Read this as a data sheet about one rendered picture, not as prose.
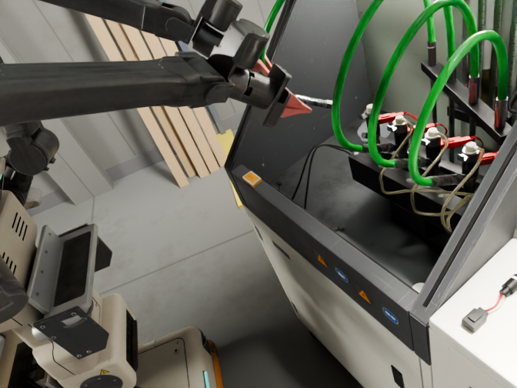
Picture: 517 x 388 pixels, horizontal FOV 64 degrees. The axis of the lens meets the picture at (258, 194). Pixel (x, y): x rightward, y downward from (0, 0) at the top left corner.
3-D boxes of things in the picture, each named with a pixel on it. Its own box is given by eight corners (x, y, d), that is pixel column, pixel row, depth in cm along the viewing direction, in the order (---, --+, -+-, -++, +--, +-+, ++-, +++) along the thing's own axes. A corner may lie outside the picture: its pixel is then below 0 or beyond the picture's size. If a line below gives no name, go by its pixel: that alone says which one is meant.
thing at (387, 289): (248, 209, 127) (230, 171, 116) (259, 201, 128) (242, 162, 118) (413, 352, 83) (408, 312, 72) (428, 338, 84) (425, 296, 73)
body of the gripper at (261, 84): (295, 78, 72) (259, 63, 69) (269, 128, 77) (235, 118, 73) (281, 65, 77) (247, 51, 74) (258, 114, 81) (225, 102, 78)
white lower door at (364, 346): (298, 319, 173) (244, 209, 128) (302, 315, 173) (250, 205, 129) (429, 456, 126) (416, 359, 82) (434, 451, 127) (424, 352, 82)
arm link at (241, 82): (201, 78, 74) (207, 95, 70) (218, 44, 70) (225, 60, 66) (235, 91, 77) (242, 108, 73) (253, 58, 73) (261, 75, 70)
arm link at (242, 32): (169, 71, 67) (203, 104, 64) (198, 3, 61) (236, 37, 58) (218, 72, 77) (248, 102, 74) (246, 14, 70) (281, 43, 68)
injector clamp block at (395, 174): (356, 198, 111) (347, 155, 101) (382, 177, 113) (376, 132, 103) (473, 269, 87) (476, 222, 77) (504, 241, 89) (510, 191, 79)
